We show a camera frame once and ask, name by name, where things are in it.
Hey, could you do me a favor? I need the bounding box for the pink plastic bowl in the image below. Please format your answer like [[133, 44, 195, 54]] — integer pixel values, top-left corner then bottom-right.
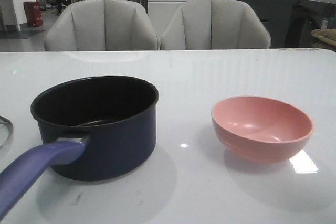
[[211, 96, 314, 164]]

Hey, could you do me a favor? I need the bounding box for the right grey upholstered chair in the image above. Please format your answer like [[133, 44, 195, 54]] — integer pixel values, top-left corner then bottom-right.
[[160, 0, 271, 50]]

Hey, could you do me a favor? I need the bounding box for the red bin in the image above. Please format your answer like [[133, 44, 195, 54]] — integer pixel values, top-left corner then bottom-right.
[[24, 1, 43, 27]]

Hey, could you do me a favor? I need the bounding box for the beige cushion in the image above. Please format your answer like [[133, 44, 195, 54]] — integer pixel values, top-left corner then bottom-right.
[[311, 28, 336, 51]]

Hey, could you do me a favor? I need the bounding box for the left grey upholstered chair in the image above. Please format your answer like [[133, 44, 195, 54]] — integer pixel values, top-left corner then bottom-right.
[[44, 0, 159, 51]]

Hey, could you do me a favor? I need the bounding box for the dark blue saucepan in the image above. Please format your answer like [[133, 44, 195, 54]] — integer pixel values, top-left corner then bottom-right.
[[1, 76, 159, 217]]

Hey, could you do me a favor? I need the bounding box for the glass lid with blue knob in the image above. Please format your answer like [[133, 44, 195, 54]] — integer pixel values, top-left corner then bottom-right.
[[1, 116, 14, 149]]

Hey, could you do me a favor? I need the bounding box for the coloured dots sticker strip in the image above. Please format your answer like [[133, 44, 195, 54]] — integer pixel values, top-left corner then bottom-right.
[[279, 48, 319, 51]]

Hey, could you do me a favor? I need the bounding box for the grey upholstered chair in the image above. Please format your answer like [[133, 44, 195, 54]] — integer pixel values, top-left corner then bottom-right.
[[160, 0, 271, 50], [44, 0, 159, 51]]

